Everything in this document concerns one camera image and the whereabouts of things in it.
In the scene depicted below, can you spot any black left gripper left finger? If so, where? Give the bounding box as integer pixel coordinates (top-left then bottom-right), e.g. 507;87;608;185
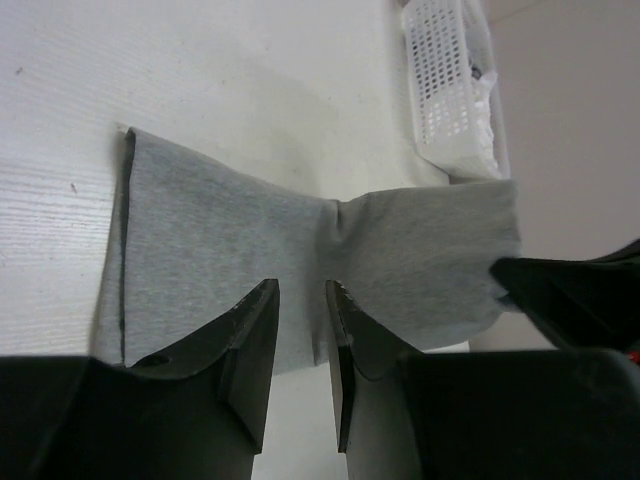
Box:
1;279;280;479

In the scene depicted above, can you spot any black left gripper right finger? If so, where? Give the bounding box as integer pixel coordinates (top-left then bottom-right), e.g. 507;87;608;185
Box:
326;281;639;479

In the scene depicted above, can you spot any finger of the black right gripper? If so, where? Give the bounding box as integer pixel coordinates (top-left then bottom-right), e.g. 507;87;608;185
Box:
489;241;639;350

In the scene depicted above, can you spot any grey tank top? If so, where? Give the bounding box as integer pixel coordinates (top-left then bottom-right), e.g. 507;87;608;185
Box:
92;129;521;374

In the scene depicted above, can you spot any white crumpled tank top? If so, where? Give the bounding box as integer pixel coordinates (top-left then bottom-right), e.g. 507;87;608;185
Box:
471;70;501;179

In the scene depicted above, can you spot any white plastic basket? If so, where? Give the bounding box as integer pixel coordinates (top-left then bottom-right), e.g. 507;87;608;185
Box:
402;1;511;180

